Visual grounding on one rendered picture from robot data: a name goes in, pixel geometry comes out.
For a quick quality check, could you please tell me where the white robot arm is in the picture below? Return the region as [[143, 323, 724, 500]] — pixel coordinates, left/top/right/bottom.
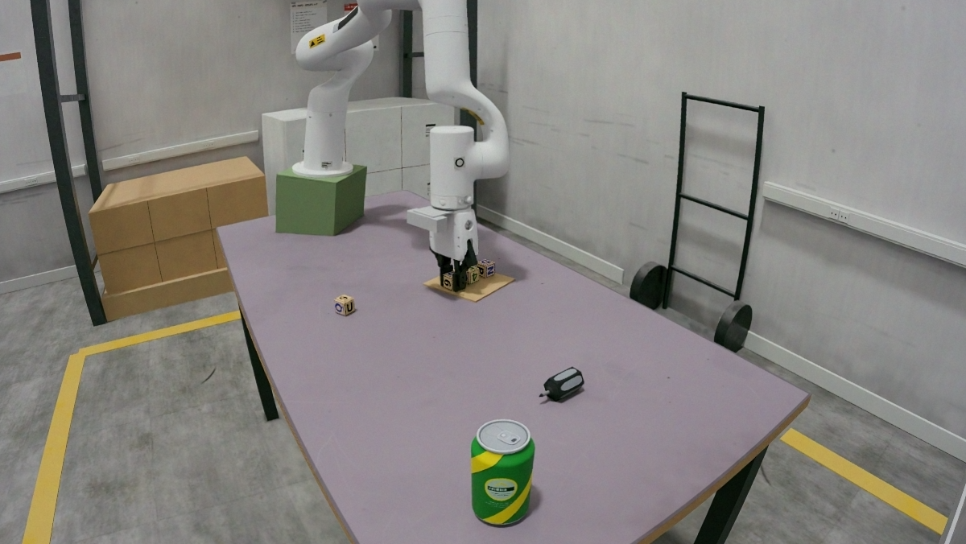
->
[[292, 0, 510, 233]]

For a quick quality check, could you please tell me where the tan square mat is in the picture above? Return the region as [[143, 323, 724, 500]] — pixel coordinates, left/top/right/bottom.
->
[[423, 273, 515, 303]]

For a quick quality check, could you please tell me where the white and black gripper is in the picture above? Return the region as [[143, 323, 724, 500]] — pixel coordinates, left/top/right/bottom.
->
[[429, 205, 478, 292]]

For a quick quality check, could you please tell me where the green drink can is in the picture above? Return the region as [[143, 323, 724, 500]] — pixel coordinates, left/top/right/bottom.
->
[[471, 419, 535, 525]]

